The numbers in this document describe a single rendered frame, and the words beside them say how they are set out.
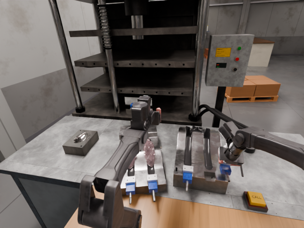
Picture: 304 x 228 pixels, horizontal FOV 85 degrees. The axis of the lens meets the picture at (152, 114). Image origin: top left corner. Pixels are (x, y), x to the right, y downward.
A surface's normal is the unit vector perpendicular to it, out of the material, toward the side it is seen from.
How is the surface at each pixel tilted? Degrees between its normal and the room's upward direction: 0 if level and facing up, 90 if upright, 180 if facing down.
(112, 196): 63
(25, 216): 0
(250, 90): 90
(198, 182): 90
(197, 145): 26
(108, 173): 1
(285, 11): 90
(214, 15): 90
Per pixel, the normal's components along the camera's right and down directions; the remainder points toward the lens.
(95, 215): -0.17, -0.50
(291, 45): -0.26, 0.46
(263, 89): -0.01, 0.47
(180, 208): -0.04, -0.88
